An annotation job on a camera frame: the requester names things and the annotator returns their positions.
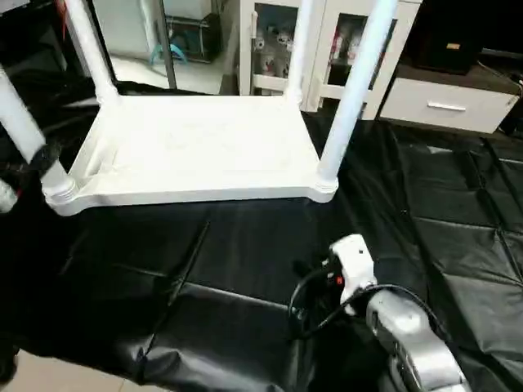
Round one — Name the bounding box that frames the white plastic table leg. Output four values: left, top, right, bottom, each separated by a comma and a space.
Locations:
314, 0, 402, 198
61, 0, 124, 106
281, 0, 316, 109
0, 69, 79, 206

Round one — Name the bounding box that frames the white plastic table top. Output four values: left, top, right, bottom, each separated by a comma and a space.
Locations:
49, 91, 341, 218

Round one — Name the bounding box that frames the black mat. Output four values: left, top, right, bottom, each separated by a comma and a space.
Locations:
0, 69, 523, 392

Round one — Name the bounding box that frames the grey metal pole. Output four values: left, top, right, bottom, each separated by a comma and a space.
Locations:
154, 0, 180, 91

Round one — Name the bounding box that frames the white glass door cabinet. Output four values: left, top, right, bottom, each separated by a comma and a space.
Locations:
236, 0, 422, 123

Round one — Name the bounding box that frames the clear plastic storage box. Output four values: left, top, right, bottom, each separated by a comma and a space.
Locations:
167, 11, 222, 65

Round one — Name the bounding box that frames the white drawer unit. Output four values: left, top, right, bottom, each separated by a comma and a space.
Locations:
379, 77, 521, 136

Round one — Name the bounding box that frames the black speaker box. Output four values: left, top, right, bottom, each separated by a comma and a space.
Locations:
408, 16, 484, 77

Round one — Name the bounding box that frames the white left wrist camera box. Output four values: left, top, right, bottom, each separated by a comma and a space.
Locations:
0, 181, 19, 216

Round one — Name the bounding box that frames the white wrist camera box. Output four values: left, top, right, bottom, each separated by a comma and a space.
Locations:
326, 234, 378, 308
0, 181, 19, 216

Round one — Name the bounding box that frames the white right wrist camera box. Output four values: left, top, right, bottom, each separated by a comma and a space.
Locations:
326, 234, 378, 308

